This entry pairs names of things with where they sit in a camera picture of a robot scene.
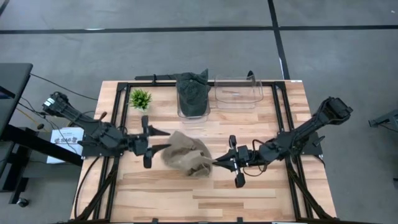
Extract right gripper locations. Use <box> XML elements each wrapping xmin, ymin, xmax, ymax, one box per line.
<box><xmin>213</xmin><ymin>134</ymin><xmax>261</xmax><ymax>189</ymax></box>

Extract white paper sign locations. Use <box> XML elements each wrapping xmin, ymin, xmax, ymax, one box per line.
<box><xmin>46</xmin><ymin>126</ymin><xmax>85</xmax><ymax>165</ymax></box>

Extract black office desk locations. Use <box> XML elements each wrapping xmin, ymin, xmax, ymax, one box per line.
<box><xmin>0</xmin><ymin>63</ymin><xmax>84</xmax><ymax>205</ymax></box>

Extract small green potted plant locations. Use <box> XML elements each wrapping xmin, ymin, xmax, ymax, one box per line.
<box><xmin>129</xmin><ymin>88</ymin><xmax>153</xmax><ymax>112</ymax></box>

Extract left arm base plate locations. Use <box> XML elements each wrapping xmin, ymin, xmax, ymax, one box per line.
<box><xmin>81</xmin><ymin>132</ymin><xmax>127</xmax><ymax>158</ymax></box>

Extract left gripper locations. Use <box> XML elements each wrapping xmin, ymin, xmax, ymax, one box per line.
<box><xmin>125</xmin><ymin>115</ymin><xmax>172</xmax><ymax>169</ymax></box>

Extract clear plastic bin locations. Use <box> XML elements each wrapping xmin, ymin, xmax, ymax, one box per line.
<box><xmin>176</xmin><ymin>79</ymin><xmax>211</xmax><ymax>124</ymax></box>
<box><xmin>214</xmin><ymin>74</ymin><xmax>264</xmax><ymax>110</ymax></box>

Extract black floor cable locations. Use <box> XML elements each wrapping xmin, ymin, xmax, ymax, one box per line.
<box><xmin>30</xmin><ymin>73</ymin><xmax>99</xmax><ymax>101</ymax></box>

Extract black stand base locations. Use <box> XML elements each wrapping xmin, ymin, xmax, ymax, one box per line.
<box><xmin>368</xmin><ymin>108</ymin><xmax>398</xmax><ymax>135</ymax></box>

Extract black mounting bracket bar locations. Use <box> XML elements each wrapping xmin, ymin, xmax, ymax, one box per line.
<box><xmin>134</xmin><ymin>73</ymin><xmax>175</xmax><ymax>82</ymax></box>

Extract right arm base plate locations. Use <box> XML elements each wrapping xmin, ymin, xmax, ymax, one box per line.
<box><xmin>277</xmin><ymin>130</ymin><xmax>324</xmax><ymax>156</ymax></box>

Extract black aluminium table frame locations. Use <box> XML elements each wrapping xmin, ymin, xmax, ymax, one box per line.
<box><xmin>73</xmin><ymin>80</ymin><xmax>338</xmax><ymax>224</ymax></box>

